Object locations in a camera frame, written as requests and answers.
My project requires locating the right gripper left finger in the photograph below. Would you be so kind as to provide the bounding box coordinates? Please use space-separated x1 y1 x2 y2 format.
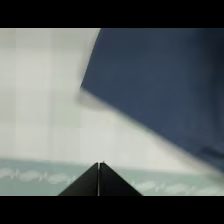
58 162 100 197

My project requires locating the blue shirt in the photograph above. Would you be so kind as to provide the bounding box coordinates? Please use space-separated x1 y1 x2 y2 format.
80 28 224 174

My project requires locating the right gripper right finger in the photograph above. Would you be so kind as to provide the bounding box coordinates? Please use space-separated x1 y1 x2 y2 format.
99 161 143 197

